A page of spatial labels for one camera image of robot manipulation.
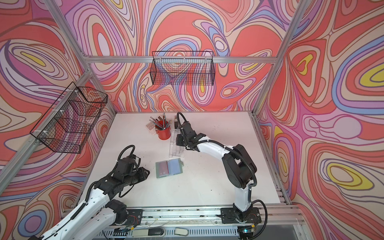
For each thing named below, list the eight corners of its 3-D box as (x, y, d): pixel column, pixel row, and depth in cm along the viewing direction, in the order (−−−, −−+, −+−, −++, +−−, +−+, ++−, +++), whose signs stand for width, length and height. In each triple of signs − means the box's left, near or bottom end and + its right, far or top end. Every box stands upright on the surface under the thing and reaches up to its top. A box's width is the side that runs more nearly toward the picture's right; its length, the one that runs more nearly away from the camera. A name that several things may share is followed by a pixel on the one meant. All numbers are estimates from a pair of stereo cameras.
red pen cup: (157, 140, 105) (154, 130, 96) (159, 130, 110) (156, 120, 102) (170, 140, 105) (168, 130, 96) (171, 130, 110) (169, 120, 102)
